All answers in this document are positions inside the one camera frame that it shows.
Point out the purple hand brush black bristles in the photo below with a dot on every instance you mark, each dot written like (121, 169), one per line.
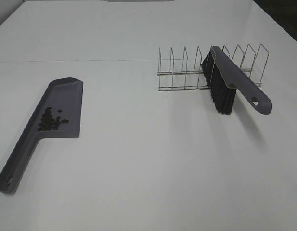
(224, 78)

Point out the purple plastic dustpan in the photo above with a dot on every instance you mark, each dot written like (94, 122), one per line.
(57, 115)

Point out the pile of coffee beans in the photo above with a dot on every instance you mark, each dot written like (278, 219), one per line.
(50, 123)

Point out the metal wire rack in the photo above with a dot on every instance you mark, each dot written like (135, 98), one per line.
(184, 72)

